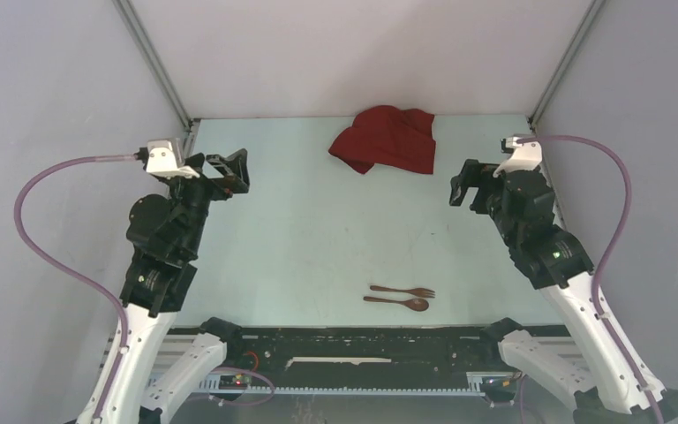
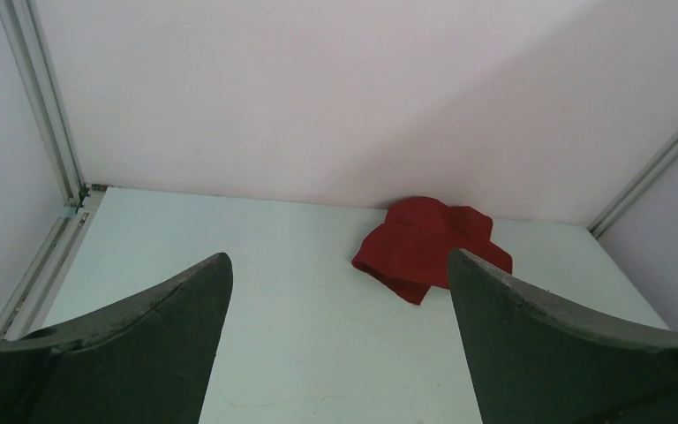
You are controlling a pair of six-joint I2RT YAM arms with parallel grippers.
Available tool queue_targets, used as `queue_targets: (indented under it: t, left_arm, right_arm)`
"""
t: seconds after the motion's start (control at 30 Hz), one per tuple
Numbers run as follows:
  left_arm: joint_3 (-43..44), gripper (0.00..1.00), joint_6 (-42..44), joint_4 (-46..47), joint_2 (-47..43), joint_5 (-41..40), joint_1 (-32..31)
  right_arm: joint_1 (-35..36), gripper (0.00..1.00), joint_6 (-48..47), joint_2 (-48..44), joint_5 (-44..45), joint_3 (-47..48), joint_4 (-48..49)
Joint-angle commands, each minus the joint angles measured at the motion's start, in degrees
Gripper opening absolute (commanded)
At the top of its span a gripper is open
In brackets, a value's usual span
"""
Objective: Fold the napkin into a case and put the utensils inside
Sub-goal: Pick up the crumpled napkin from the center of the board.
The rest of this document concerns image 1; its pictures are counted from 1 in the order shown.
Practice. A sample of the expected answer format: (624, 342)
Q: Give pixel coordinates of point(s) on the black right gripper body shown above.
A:
(492, 185)

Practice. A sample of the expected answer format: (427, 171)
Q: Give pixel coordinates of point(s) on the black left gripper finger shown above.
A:
(220, 192)
(234, 177)

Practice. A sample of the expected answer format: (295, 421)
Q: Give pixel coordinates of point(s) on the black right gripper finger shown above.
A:
(468, 177)
(479, 203)

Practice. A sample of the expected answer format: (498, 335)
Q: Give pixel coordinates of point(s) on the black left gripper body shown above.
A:
(194, 190)

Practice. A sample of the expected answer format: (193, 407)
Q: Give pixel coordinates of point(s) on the red cloth napkin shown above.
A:
(389, 136)

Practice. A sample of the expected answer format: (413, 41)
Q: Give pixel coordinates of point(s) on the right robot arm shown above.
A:
(615, 387)

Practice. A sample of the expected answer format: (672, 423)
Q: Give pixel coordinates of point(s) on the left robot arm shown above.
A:
(165, 232)

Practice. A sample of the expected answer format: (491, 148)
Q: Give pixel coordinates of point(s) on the brown wooden fork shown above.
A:
(422, 293)

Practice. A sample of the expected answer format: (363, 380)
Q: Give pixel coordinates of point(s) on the brown wooden spoon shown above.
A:
(414, 304)

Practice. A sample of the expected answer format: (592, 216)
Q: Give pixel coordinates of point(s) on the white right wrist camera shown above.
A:
(524, 153)

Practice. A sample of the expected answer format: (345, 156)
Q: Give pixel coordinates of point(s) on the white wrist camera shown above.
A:
(524, 153)
(165, 160)

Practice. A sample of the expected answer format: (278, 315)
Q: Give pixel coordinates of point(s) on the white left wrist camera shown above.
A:
(165, 160)

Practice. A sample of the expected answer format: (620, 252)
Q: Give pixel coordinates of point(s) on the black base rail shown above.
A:
(364, 361)

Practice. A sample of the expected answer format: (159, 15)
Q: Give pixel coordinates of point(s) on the left aluminium frame post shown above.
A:
(140, 36)

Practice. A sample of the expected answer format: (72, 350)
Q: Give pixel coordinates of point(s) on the aluminium frame post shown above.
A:
(586, 24)
(140, 36)

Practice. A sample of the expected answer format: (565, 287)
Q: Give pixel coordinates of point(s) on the right aluminium frame post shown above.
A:
(586, 24)

